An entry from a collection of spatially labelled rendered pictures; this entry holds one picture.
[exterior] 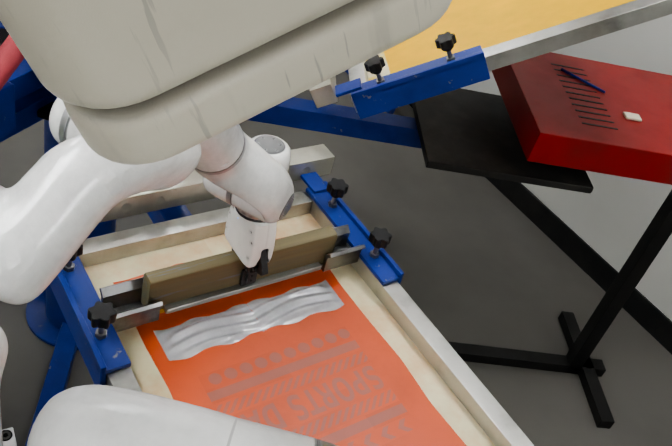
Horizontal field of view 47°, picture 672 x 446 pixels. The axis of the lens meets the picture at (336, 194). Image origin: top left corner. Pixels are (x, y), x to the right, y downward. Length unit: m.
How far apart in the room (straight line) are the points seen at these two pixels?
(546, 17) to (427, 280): 1.47
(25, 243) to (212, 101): 0.53
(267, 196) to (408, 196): 2.36
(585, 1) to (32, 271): 1.44
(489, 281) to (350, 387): 1.87
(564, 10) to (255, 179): 1.02
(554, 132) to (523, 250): 1.50
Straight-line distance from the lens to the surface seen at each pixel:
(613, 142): 2.04
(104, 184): 0.79
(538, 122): 1.98
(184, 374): 1.34
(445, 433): 1.38
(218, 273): 1.38
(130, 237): 1.50
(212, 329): 1.40
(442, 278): 3.10
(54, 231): 0.77
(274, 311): 1.44
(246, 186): 1.08
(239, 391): 1.33
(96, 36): 0.23
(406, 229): 3.26
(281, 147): 1.25
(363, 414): 1.35
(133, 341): 1.38
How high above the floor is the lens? 2.02
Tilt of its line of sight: 37 degrees down
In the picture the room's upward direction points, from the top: 16 degrees clockwise
